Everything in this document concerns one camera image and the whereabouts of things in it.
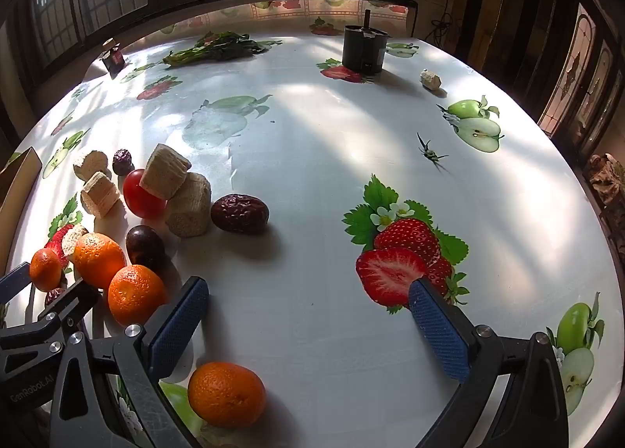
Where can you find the green leafy vegetable bunch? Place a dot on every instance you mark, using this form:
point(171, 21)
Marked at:
point(215, 48)

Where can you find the stained glass door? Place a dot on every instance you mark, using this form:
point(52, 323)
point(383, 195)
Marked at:
point(581, 72)

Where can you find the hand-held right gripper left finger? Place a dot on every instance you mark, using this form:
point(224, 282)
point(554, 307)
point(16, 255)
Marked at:
point(178, 326)

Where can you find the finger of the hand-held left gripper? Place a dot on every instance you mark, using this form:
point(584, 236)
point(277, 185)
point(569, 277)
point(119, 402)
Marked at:
point(13, 283)
point(68, 306)

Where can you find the dark purple plum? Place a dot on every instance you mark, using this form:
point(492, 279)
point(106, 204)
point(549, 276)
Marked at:
point(145, 247)

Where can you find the large beige sugarcane piece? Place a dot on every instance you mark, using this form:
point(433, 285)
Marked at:
point(188, 211)
point(163, 171)

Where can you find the black cylindrical container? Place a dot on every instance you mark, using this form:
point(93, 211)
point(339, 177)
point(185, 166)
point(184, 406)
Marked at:
point(364, 50)

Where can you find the small red date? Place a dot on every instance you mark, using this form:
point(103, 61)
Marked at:
point(122, 161)
point(52, 295)

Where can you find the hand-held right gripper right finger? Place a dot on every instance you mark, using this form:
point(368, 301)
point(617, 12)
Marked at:
point(437, 335)

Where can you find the dark cup far left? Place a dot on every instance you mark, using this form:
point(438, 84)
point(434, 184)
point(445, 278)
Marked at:
point(113, 57)

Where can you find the brown dried leaf bundle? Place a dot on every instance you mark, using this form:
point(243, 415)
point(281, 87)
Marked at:
point(608, 179)

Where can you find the small beige sugarcane piece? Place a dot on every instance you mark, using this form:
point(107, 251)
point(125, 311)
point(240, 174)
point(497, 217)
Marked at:
point(430, 79)

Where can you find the large red date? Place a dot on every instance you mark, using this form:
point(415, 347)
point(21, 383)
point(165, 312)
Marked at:
point(239, 213)

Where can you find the red tomato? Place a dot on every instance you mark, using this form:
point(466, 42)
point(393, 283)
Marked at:
point(139, 199)

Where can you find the small white sugarcane piece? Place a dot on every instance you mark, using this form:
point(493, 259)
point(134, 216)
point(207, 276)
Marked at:
point(73, 239)

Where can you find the small orange mandarin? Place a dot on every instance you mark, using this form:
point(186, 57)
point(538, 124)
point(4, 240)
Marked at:
point(45, 270)

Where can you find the fruit-print tablecloth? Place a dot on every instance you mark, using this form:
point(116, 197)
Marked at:
point(312, 160)

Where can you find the brown cardboard box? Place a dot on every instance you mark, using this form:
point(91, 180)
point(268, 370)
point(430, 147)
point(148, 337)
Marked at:
point(17, 194)

